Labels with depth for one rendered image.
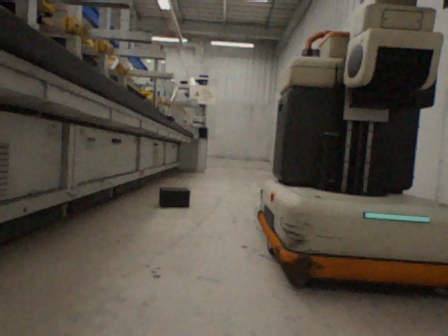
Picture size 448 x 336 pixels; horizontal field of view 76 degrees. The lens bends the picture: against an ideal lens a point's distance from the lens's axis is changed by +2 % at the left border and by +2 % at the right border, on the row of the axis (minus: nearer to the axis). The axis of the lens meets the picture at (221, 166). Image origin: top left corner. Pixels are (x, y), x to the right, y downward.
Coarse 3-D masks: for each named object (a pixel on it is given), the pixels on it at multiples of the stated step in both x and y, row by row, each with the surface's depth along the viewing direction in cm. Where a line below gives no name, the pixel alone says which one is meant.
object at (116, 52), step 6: (84, 48) 129; (90, 48) 129; (114, 48) 129; (120, 48) 129; (96, 54) 131; (114, 54) 129; (120, 54) 129; (126, 54) 129; (132, 54) 129; (138, 54) 129; (144, 54) 129; (150, 54) 129; (156, 54) 129; (162, 54) 129
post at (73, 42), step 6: (72, 6) 99; (78, 6) 100; (72, 12) 99; (78, 12) 100; (78, 18) 101; (72, 36) 100; (78, 36) 101; (66, 42) 100; (72, 42) 100; (78, 42) 102; (66, 48) 100; (72, 48) 100; (78, 48) 102
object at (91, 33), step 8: (40, 24) 104; (48, 32) 104; (56, 32) 104; (88, 32) 104; (96, 32) 104; (104, 32) 104; (112, 32) 104; (120, 32) 104; (128, 32) 104; (136, 32) 104; (144, 32) 104; (104, 40) 107; (112, 40) 106; (120, 40) 106; (128, 40) 105; (136, 40) 105; (144, 40) 104
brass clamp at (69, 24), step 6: (66, 18) 97; (72, 18) 97; (60, 24) 98; (66, 24) 97; (72, 24) 97; (78, 24) 98; (84, 24) 103; (66, 30) 98; (72, 30) 98; (78, 30) 100; (84, 30) 104; (84, 36) 104; (84, 42) 108; (90, 42) 109
